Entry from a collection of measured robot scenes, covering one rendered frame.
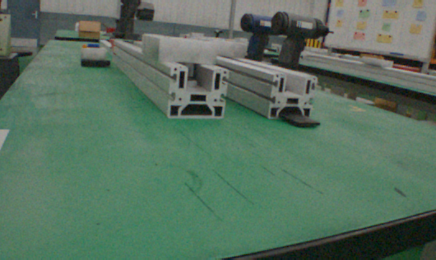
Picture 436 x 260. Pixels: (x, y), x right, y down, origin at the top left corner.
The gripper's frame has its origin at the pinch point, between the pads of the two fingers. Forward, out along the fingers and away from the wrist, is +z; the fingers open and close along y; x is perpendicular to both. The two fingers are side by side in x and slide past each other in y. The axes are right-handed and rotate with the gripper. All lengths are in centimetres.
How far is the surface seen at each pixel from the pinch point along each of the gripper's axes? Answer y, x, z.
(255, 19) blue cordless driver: 33, -40, -18
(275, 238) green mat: -6, -120, 2
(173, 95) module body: -4, -84, -1
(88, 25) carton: -5, 205, -9
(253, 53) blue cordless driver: 35, -39, -7
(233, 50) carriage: 21, -53, -8
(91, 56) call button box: -13.8, -21.0, -1.3
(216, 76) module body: 3, -84, -5
